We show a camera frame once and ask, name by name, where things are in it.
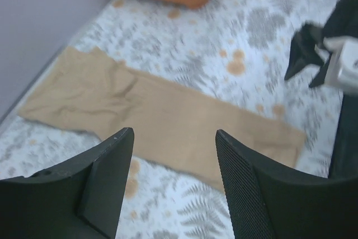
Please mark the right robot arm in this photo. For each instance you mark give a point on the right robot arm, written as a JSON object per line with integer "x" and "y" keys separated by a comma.
{"x": 344, "y": 155}

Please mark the beige t shirt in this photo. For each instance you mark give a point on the beige t shirt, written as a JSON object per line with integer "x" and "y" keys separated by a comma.
{"x": 174, "y": 125}

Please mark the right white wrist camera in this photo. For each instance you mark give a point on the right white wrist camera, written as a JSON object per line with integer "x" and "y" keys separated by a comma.
{"x": 342, "y": 69}

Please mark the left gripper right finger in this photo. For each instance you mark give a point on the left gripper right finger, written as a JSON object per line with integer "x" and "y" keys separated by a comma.
{"x": 267, "y": 199}

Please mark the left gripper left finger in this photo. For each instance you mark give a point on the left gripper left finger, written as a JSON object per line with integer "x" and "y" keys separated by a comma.
{"x": 78, "y": 198}

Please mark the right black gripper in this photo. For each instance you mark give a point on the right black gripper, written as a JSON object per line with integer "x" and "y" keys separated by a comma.
{"x": 303, "y": 43}

